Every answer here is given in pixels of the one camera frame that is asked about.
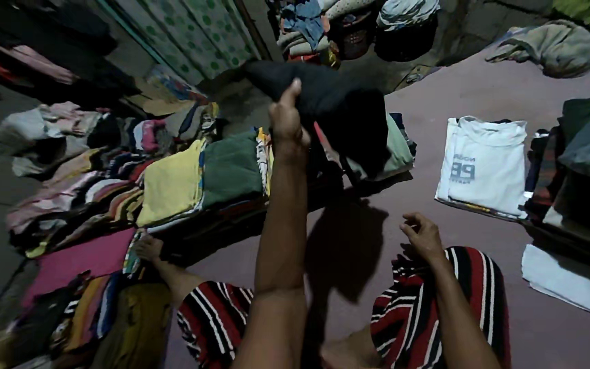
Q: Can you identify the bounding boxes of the person's legs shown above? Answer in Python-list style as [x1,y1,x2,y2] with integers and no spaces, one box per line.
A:
[135,233,512,369]

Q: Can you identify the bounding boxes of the black garment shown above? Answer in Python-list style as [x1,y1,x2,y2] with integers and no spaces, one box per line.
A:
[244,60,392,180]

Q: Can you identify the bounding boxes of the pile of dark folded clothes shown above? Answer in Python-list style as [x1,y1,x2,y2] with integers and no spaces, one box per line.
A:
[523,74,590,285]

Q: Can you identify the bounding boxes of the person's right forearm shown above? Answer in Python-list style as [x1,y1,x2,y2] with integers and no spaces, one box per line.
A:
[429,254,502,369]

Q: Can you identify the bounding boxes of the black bucket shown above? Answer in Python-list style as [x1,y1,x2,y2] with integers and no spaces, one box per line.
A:
[374,14,439,63]

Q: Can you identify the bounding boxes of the person's right hand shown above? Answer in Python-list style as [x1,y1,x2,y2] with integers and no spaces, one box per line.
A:
[400,211,445,264]

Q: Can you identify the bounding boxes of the row of folded clothes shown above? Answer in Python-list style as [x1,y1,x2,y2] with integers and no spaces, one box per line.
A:
[135,112,418,257]

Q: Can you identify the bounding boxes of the person's left hand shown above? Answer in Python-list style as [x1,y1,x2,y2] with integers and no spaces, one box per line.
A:
[268,78,311,147]

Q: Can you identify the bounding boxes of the heap of crumpled clothes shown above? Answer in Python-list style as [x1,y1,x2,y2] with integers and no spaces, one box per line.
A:
[0,100,220,258]

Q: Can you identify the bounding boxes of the pile of mixed clothes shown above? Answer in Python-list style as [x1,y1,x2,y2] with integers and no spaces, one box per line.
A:
[266,0,376,69]

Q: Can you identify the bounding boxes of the brown basket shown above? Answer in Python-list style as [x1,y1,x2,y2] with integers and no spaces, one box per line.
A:
[332,15,375,62]

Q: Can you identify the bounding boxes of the pile of pink-topped folded clothes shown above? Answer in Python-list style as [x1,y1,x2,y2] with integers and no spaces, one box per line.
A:
[5,227,174,369]

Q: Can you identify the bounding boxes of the white folded cloth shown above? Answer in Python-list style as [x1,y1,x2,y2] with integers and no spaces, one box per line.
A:
[521,243,590,328]

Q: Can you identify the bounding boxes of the mauve floor sheet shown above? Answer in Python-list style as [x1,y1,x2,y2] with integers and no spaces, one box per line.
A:
[162,28,590,369]

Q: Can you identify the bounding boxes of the heap of dark and pink clothes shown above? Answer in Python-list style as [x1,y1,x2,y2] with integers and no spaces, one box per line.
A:
[0,0,141,116]

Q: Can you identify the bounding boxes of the green-dotted curtain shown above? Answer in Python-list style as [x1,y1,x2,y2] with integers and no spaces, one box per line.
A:
[98,0,263,86]

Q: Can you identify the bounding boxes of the white printed t-shirt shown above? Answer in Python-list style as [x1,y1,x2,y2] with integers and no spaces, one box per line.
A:
[435,116,529,220]

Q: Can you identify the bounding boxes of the person's left forearm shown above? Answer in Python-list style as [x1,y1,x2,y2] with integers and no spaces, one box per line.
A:
[230,139,309,369]

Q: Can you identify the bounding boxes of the pile of whitish clothes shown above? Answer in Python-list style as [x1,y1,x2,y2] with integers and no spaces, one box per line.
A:
[376,0,441,32]

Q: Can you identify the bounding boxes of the crumpled greyish-beige cloth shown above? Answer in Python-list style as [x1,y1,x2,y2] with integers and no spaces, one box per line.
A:
[484,20,590,80]

